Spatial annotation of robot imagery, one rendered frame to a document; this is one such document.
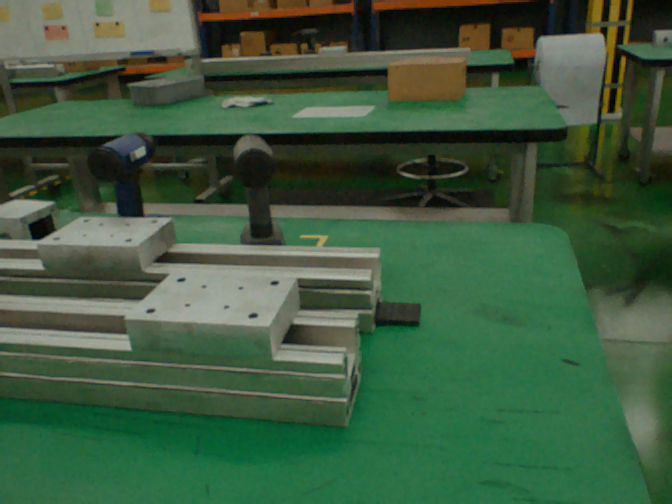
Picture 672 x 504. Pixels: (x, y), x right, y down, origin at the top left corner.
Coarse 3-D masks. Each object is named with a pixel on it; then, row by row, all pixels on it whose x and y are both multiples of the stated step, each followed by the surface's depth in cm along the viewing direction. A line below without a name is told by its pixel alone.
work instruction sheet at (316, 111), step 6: (306, 108) 248; (312, 108) 248; (318, 108) 247; (324, 108) 246; (330, 108) 245; (336, 108) 244; (342, 108) 243; (348, 108) 242; (354, 108) 241; (360, 108) 240; (366, 108) 239; (372, 108) 238; (300, 114) 236; (306, 114) 235; (312, 114) 234; (318, 114) 234; (324, 114) 233; (330, 114) 232; (336, 114) 231; (342, 114) 230; (348, 114) 229; (354, 114) 229; (360, 114) 228; (366, 114) 227
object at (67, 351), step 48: (0, 336) 68; (48, 336) 67; (96, 336) 66; (288, 336) 67; (336, 336) 66; (0, 384) 70; (48, 384) 68; (96, 384) 67; (144, 384) 67; (192, 384) 64; (240, 384) 62; (288, 384) 61; (336, 384) 60
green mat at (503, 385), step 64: (384, 256) 102; (448, 256) 101; (512, 256) 99; (448, 320) 81; (512, 320) 80; (576, 320) 79; (384, 384) 69; (448, 384) 68; (512, 384) 67; (576, 384) 66; (0, 448) 63; (64, 448) 62; (128, 448) 61; (192, 448) 61; (256, 448) 60; (320, 448) 59; (384, 448) 59; (448, 448) 58; (512, 448) 58; (576, 448) 57
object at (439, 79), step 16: (64, 64) 482; (80, 64) 479; (96, 64) 493; (400, 64) 245; (416, 64) 243; (432, 64) 241; (448, 64) 239; (464, 64) 249; (400, 80) 247; (416, 80) 245; (432, 80) 243; (448, 80) 241; (464, 80) 253; (400, 96) 250; (416, 96) 248; (432, 96) 246; (448, 96) 244; (160, 160) 468; (144, 176) 465
